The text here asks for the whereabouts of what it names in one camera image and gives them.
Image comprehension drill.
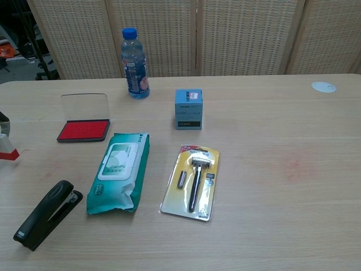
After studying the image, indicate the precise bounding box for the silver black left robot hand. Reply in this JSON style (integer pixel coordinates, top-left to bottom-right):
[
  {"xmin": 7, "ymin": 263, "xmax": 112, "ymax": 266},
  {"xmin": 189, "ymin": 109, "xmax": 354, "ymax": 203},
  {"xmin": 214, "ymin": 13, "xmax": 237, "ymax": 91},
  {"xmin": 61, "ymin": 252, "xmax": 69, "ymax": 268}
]
[{"xmin": 0, "ymin": 111, "xmax": 12, "ymax": 137}]

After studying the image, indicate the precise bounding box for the orange object on floor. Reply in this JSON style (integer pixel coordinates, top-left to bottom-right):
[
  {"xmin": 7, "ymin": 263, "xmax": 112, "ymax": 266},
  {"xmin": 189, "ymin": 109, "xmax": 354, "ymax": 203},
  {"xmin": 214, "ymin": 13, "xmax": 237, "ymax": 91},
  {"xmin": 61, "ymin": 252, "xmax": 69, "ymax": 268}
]
[{"xmin": 0, "ymin": 45, "xmax": 16, "ymax": 59}]

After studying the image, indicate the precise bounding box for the black tripod stand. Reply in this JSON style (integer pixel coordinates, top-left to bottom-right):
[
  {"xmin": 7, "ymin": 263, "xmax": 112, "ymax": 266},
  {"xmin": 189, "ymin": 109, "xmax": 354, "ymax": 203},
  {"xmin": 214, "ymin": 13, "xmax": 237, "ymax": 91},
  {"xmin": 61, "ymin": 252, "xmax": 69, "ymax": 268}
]
[{"xmin": 15, "ymin": 0, "xmax": 60, "ymax": 81}]

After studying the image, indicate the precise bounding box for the water bottle with blue cap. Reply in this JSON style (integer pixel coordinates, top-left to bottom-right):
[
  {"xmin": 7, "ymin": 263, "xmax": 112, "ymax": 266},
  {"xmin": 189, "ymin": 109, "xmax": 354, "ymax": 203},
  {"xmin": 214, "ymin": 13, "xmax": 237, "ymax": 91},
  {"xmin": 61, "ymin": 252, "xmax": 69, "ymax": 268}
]
[{"xmin": 121, "ymin": 27, "xmax": 151, "ymax": 100}]

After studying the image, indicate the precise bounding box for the yellow razor blister pack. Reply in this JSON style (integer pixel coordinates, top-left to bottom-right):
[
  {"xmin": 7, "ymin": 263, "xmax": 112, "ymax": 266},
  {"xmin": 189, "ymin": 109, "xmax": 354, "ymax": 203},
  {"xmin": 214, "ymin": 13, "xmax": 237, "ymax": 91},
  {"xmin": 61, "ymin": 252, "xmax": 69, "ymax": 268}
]
[{"xmin": 159, "ymin": 145, "xmax": 221, "ymax": 222}]

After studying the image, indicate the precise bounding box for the white round table grommet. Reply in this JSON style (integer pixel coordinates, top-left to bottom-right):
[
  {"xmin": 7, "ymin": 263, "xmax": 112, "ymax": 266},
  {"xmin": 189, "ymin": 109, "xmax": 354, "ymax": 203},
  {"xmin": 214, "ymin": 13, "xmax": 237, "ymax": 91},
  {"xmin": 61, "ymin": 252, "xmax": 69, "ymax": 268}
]
[{"xmin": 311, "ymin": 81, "xmax": 337, "ymax": 93}]

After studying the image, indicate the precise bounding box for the black stapler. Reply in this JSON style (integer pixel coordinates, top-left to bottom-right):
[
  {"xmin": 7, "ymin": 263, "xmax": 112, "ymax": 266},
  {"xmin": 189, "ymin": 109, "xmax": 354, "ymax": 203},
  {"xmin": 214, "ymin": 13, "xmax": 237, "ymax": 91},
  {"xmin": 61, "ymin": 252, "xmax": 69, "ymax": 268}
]
[{"xmin": 12, "ymin": 180, "xmax": 84, "ymax": 251}]

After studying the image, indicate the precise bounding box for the wicker folding screen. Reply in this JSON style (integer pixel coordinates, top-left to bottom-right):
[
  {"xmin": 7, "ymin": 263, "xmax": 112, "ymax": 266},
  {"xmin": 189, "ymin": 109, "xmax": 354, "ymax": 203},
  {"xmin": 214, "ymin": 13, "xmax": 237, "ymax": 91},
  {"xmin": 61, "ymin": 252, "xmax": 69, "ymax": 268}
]
[{"xmin": 27, "ymin": 0, "xmax": 361, "ymax": 80}]

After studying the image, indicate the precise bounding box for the green wet wipes pack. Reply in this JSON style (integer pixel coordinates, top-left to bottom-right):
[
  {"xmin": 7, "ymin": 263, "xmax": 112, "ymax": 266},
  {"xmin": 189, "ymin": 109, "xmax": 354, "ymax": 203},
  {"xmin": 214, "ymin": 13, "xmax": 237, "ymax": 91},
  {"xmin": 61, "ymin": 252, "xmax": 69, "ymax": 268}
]
[{"xmin": 86, "ymin": 132, "xmax": 151, "ymax": 216}]

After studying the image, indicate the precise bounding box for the red ink pad clear lid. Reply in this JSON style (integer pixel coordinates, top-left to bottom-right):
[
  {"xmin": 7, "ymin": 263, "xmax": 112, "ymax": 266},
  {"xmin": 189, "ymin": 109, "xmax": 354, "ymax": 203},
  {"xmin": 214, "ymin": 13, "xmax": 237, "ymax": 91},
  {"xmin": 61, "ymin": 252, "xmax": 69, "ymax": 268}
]
[{"xmin": 56, "ymin": 93, "xmax": 112, "ymax": 143}]

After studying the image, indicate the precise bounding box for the small blue cardboard box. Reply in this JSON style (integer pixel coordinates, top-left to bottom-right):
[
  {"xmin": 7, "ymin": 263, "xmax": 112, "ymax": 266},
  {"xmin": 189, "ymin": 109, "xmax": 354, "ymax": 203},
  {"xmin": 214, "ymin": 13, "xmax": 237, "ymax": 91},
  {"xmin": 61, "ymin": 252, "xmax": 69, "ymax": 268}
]
[{"xmin": 174, "ymin": 89, "xmax": 204, "ymax": 130}]

